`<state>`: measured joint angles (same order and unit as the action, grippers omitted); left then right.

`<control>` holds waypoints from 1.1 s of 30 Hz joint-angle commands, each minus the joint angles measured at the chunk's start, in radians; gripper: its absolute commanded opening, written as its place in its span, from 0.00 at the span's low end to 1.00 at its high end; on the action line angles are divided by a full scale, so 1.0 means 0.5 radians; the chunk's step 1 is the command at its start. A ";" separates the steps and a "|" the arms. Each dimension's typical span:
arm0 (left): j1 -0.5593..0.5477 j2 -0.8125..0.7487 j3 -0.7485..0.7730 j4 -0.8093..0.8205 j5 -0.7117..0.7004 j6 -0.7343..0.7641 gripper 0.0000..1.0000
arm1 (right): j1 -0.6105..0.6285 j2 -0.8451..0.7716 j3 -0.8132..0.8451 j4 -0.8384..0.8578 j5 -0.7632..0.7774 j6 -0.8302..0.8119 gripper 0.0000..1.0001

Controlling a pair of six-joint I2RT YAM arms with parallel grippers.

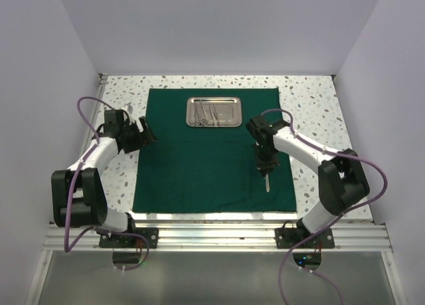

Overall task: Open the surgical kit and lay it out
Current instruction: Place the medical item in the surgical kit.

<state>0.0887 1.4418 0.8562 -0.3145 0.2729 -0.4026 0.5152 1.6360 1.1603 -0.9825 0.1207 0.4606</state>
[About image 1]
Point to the aluminium rail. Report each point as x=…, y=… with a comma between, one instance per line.
x=89, y=116
x=241, y=236

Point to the aluminium front rail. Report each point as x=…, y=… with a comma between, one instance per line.
x=241, y=236

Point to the steel surgical scissors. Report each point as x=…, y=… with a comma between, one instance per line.
x=198, y=119

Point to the green surgical cloth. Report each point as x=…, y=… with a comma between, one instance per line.
x=208, y=170

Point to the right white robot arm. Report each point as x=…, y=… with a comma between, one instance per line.
x=341, y=179

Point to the aluminium left rail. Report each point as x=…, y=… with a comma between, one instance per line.
x=89, y=116

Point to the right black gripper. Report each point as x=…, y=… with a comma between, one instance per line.
x=268, y=165

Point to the steel instrument tray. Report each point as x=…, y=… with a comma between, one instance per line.
x=229, y=111

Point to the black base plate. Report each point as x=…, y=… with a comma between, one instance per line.
x=145, y=237
x=303, y=240

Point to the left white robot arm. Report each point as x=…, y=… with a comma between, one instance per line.
x=78, y=196

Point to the steel forceps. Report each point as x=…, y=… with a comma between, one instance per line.
x=213, y=115

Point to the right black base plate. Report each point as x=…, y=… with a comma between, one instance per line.
x=303, y=240

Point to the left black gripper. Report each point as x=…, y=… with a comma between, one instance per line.
x=148, y=135

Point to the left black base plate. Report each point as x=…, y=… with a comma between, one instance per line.
x=145, y=237

